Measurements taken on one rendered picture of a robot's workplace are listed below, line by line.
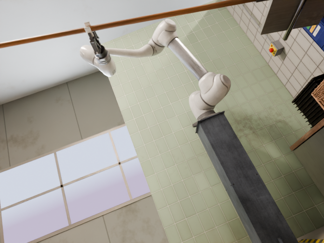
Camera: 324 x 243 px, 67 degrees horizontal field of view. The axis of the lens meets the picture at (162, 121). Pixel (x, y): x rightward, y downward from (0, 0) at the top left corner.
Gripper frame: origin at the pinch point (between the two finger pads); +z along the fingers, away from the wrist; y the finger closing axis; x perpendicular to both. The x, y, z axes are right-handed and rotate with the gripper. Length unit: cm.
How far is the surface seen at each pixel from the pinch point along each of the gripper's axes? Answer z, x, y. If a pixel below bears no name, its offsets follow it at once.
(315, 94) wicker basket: -24, -115, 51
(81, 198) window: -267, 115, 44
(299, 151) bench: -64, -116, 70
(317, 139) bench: -40, -116, 71
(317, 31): -46, -149, -8
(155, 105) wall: -122, -23, -11
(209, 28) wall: -122, -97, -100
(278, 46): -86, -142, -31
